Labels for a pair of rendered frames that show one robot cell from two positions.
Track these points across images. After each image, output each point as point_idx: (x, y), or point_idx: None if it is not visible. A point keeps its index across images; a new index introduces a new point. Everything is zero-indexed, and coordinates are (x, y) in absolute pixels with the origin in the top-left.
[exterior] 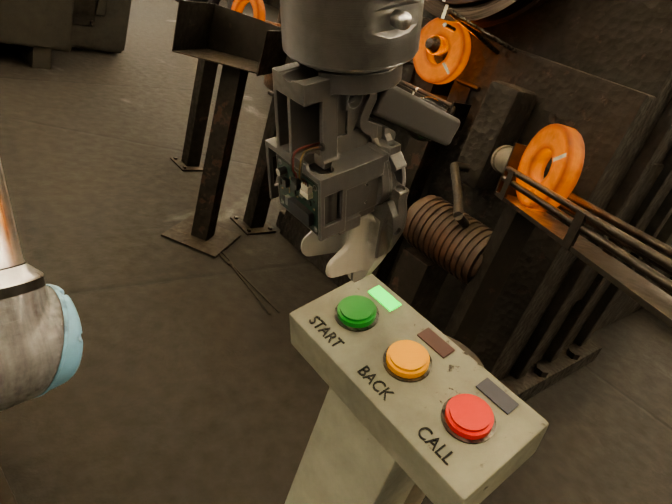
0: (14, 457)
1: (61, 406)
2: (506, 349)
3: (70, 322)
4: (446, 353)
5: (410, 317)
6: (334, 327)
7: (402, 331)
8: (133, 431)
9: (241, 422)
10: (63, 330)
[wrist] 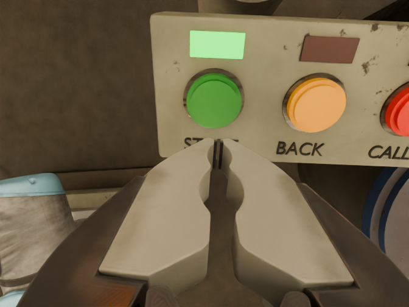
0: (72, 162)
1: (43, 131)
2: None
3: (18, 191)
4: (352, 54)
5: (271, 41)
6: (212, 134)
7: (279, 72)
8: (77, 100)
9: (96, 28)
10: (26, 197)
